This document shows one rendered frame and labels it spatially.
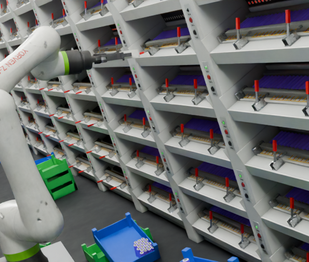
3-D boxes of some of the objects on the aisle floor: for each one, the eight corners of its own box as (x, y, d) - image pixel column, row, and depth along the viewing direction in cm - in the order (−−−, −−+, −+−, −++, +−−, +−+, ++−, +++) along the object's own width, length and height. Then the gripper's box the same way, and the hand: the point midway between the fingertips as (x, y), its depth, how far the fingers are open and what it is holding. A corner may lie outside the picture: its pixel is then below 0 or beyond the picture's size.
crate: (160, 257, 295) (157, 244, 291) (121, 277, 289) (117, 264, 285) (132, 224, 319) (129, 211, 315) (94, 241, 313) (91, 229, 308)
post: (197, 243, 297) (64, -147, 260) (188, 238, 306) (58, -140, 269) (233, 224, 304) (109, -158, 267) (224, 220, 312) (102, -151, 275)
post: (283, 290, 233) (123, -220, 195) (269, 283, 241) (113, -207, 204) (327, 265, 239) (180, -233, 202) (311, 259, 248) (168, -220, 211)
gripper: (76, 70, 259) (132, 62, 267) (87, 70, 244) (146, 62, 253) (74, 51, 258) (130, 44, 266) (84, 51, 243) (143, 43, 251)
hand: (129, 54), depth 258 cm, fingers open, 3 cm apart
